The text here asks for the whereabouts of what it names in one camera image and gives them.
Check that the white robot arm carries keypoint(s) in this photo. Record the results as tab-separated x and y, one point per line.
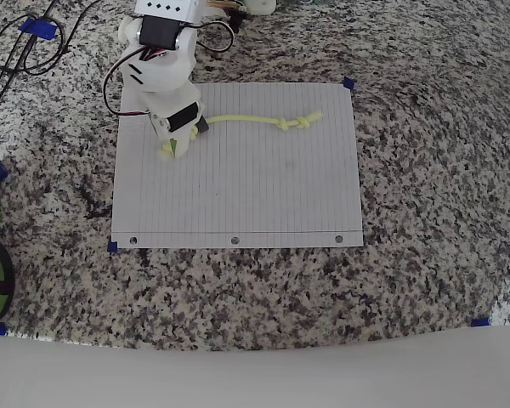
161	64

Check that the lined paper sheet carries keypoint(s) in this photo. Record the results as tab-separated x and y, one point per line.
238	191

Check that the wide blue tape strip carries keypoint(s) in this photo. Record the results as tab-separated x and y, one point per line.
38	28

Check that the white backdrop board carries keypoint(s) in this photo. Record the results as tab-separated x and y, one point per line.
255	378

